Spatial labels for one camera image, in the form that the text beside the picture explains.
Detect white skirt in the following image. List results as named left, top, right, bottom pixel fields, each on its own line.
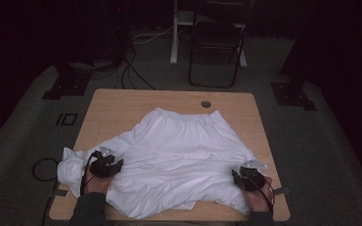
left=57, top=106, right=267, bottom=220

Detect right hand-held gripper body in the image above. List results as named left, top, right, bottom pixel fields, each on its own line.
left=238, top=158, right=269, bottom=193

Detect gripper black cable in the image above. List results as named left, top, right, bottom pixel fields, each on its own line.
left=251, top=175, right=275, bottom=214
left=79, top=151, right=98, bottom=196

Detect grey tape tab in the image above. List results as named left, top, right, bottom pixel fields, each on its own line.
left=47, top=188, right=70, bottom=199
left=272, top=186, right=290, bottom=196

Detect black folding chair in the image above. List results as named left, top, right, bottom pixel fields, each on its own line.
left=188, top=0, right=256, bottom=89

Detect person's left hand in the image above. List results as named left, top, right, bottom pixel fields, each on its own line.
left=82, top=165, right=115, bottom=196

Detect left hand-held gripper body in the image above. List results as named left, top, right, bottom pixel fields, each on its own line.
left=89, top=145, right=119, bottom=180

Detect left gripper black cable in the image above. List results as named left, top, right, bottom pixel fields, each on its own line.
left=79, top=151, right=98, bottom=196

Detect looped black cable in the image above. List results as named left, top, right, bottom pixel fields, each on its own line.
left=31, top=157, right=60, bottom=226

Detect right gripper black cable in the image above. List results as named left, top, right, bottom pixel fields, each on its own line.
left=251, top=175, right=275, bottom=214

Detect black stand with base plate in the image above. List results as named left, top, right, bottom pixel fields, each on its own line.
left=41, top=60, right=92, bottom=101
left=270, top=0, right=318, bottom=112

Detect black floor cables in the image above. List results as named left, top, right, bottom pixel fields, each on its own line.
left=115, top=46, right=156, bottom=91

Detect person's right hand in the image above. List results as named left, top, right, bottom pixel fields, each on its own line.
left=242, top=176, right=274, bottom=214

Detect white floor cable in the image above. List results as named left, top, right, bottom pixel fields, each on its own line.
left=131, top=25, right=174, bottom=44

